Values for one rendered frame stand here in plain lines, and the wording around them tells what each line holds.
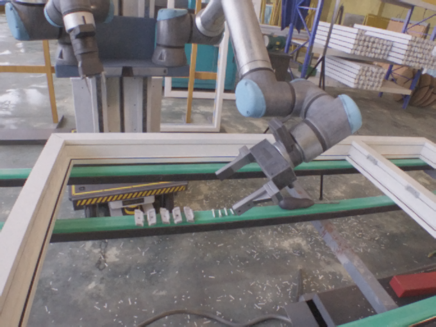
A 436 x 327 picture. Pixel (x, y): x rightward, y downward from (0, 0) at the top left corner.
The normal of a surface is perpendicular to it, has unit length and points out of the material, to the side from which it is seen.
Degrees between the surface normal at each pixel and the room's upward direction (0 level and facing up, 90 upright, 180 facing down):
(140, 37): 90
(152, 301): 0
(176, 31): 90
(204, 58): 90
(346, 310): 0
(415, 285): 0
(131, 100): 90
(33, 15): 99
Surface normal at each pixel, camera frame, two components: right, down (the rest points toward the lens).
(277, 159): -0.47, -0.66
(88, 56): 0.54, 0.25
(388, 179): -0.96, 0.02
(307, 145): 0.00, 0.11
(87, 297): 0.13, -0.85
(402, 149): 0.25, 0.52
